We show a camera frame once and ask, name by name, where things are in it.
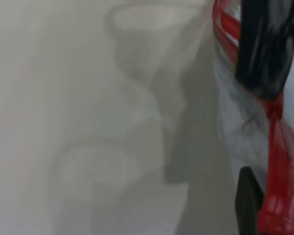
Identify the red zipper slider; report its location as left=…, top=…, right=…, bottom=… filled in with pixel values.
left=266, top=96, right=285, bottom=121

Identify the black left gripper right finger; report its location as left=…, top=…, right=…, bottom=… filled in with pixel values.
left=234, top=0, right=294, bottom=101

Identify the clear plastic zip bag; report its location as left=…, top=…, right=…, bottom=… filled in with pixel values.
left=211, top=0, right=294, bottom=235

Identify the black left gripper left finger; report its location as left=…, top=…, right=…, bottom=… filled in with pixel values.
left=235, top=166, right=265, bottom=235

